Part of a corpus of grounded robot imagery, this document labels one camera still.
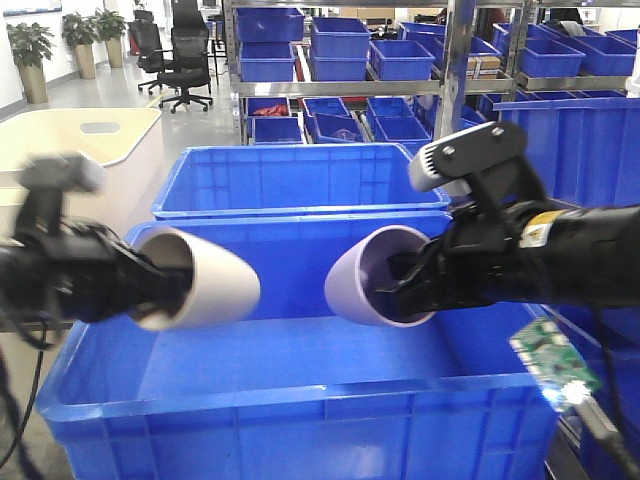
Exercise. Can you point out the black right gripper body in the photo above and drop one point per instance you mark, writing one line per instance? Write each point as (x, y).
(476, 262)

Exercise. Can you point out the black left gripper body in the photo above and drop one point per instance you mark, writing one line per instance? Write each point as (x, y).
(94, 275)

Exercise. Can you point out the purple cup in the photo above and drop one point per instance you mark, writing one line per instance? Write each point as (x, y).
(351, 284)

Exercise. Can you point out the beige cup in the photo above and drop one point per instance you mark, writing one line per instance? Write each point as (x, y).
(221, 287)

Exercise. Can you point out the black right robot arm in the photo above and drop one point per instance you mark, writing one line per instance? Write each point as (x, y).
(531, 254)

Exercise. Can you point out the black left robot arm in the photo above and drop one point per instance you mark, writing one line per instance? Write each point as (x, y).
(24, 273)

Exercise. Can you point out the blue bin behind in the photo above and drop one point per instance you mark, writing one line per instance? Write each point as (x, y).
(241, 181)

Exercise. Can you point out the large blue bin front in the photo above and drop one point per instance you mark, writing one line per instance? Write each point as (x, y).
(295, 392)

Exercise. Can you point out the beige table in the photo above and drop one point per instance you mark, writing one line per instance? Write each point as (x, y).
(126, 142)

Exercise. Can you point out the green circuit board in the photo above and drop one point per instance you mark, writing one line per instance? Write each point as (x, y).
(560, 371)

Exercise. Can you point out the metal shelving with blue bins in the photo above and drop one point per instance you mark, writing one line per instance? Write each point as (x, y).
(576, 97)

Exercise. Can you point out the black office chair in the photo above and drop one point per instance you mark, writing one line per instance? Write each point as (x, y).
(191, 74)

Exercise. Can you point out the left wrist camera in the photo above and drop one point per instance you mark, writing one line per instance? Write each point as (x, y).
(47, 179)

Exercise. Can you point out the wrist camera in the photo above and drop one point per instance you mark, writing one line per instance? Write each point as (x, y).
(47, 179)
(490, 158)

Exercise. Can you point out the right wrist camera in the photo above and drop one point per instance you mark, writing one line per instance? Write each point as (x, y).
(490, 158)

